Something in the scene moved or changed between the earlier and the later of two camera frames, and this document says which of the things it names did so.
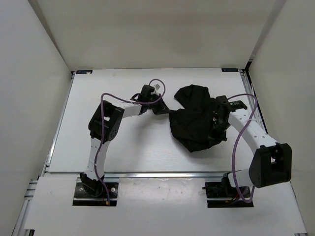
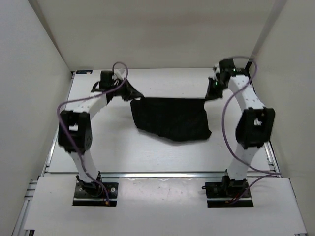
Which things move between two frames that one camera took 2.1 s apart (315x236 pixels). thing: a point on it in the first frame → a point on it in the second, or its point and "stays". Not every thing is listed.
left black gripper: [162, 107] → [130, 93]
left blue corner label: [84, 72] stays
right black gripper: [214, 135] → [211, 94]
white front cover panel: [161, 206] stays
